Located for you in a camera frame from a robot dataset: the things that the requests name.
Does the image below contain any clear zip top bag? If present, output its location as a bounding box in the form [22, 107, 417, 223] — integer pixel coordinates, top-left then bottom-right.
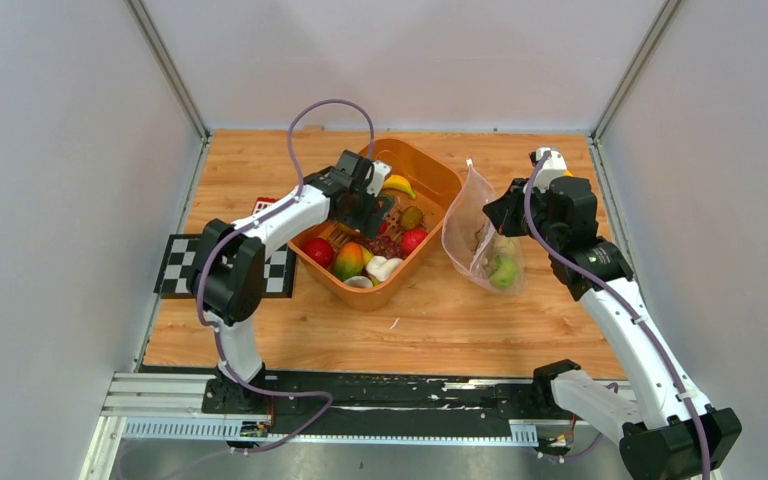
[441, 158, 527, 296]

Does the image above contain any brown longan cluster toy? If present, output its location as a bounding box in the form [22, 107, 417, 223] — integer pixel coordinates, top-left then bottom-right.
[469, 227, 497, 276]

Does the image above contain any white garlic toy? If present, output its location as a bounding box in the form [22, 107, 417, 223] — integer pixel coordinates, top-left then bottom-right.
[344, 275, 375, 289]

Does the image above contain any green apple toy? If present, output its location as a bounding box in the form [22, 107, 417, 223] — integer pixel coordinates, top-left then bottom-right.
[486, 254, 521, 290]

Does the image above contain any orange plastic basket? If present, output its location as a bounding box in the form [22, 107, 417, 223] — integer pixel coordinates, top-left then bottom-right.
[288, 138, 463, 311]

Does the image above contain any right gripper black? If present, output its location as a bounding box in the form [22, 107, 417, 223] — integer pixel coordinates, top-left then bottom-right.
[483, 178, 562, 250]

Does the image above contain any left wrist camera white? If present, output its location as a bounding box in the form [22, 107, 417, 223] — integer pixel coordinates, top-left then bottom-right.
[366, 160, 392, 196]

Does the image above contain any red apple toy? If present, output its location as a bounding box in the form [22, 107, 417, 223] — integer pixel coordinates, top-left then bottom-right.
[302, 237, 335, 269]

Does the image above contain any small yellow fruit toy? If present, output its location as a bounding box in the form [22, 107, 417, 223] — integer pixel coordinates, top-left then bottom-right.
[360, 246, 374, 264]

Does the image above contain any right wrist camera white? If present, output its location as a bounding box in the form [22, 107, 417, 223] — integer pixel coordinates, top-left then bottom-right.
[530, 146, 571, 191]

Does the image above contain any yellow banana toy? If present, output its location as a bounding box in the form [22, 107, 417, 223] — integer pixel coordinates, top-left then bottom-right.
[382, 174, 417, 199]

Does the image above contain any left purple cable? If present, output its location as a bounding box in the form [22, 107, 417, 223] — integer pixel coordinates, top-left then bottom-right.
[195, 99, 377, 455]

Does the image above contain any orange green mango toy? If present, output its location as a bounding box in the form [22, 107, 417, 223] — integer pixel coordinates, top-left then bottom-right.
[332, 242, 366, 282]

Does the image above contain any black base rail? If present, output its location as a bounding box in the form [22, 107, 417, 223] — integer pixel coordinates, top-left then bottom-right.
[201, 370, 572, 439]

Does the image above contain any red white block toy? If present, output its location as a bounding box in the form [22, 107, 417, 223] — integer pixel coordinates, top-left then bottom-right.
[252, 197, 277, 215]

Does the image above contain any purple grapes toy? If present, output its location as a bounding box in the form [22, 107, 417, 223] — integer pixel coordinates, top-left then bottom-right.
[366, 235, 403, 259]

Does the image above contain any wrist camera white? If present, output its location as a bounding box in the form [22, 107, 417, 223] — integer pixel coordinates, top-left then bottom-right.
[366, 160, 392, 196]
[530, 146, 571, 191]

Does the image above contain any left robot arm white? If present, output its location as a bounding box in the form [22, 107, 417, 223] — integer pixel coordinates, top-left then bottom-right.
[187, 151, 394, 413]

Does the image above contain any red strawberry toy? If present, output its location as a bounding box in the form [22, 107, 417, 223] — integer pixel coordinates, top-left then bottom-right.
[400, 227, 428, 258]

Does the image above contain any checkerboard calibration board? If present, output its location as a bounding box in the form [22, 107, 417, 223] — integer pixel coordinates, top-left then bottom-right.
[154, 234, 297, 299]

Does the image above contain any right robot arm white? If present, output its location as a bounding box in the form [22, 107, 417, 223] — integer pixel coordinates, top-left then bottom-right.
[483, 176, 742, 479]

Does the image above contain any yellow pear toy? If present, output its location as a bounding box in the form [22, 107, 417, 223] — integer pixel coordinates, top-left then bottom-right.
[490, 235, 520, 259]

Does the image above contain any white mushroom toy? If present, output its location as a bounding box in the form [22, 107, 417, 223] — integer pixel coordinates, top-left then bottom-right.
[365, 256, 403, 283]

